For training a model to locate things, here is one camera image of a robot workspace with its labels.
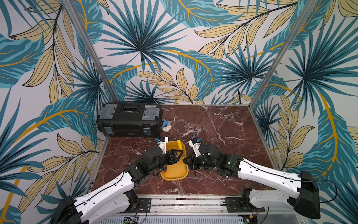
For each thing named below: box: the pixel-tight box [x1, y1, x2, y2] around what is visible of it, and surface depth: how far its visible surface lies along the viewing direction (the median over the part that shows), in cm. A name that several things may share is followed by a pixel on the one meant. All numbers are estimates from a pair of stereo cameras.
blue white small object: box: [161, 118, 173, 133], surface depth 105 cm
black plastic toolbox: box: [96, 102, 164, 138], surface depth 92 cm
